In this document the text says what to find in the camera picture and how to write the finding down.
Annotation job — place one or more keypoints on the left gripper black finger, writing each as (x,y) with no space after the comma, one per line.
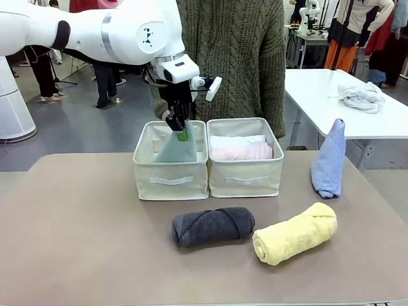
(183,134)
(174,122)

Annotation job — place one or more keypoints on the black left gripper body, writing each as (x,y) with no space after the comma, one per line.
(173,92)

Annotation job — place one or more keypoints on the teal towel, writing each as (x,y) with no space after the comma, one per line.
(178,150)

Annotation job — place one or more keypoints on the white towel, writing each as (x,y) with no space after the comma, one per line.
(236,140)

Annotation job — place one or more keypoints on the pink towel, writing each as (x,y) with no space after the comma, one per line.
(242,152)

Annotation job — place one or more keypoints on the dark grey towel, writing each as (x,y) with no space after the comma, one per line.
(213,226)

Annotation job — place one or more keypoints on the lavender blue towel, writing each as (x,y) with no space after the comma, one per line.
(330,159)

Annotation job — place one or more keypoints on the yellow towel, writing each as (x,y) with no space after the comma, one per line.
(293,236)

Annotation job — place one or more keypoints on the person's left forearm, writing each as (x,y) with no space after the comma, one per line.
(275,108)

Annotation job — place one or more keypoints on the person's right forearm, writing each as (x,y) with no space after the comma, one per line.
(159,102)

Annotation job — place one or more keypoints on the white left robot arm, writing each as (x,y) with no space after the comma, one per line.
(95,32)

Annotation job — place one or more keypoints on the white folding chair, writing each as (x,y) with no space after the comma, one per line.
(78,65)

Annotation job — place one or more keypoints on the person's right hand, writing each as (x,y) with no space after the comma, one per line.
(165,115)

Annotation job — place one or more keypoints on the cream fabric storage bin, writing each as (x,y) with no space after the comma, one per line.
(245,178)
(172,178)

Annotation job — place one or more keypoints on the person in red pink top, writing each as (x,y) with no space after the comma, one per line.
(103,86)

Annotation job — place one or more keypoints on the person in olive knit sweater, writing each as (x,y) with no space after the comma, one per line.
(239,57)

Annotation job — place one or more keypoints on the white table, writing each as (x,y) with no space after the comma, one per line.
(312,95)

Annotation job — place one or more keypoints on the grey background table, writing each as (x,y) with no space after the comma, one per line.
(310,38)

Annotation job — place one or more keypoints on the small white background robot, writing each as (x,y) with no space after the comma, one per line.
(307,16)

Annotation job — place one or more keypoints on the white cylindrical air purifier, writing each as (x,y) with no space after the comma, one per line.
(12,102)

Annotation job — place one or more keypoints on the crumpled white cloth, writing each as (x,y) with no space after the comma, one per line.
(363,97)

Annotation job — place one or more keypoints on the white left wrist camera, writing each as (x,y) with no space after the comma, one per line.
(212,87)

